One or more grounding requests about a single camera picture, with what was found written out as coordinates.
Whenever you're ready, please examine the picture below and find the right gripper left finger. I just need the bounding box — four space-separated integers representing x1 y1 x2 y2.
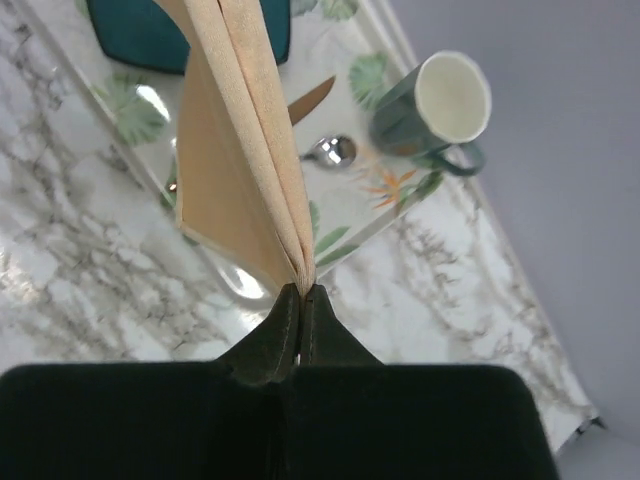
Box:
1 285 300 479

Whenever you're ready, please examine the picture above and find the silver spoon on tray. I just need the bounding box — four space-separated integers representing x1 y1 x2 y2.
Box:
299 135 357 170

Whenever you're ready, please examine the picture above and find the brown handled knife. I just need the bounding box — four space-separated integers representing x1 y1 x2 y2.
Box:
288 76 336 126

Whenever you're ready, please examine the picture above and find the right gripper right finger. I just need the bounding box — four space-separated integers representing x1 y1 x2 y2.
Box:
284 284 561 480

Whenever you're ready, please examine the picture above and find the orange cloth napkin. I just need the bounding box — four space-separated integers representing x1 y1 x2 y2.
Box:
176 19 316 295

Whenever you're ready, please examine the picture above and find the teal square plate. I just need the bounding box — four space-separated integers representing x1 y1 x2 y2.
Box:
86 1 291 74

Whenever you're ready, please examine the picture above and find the grey green mug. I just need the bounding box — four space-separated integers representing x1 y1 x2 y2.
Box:
369 50 493 177

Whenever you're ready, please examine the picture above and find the leaf pattern serving tray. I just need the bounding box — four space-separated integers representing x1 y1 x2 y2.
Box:
30 1 443 291

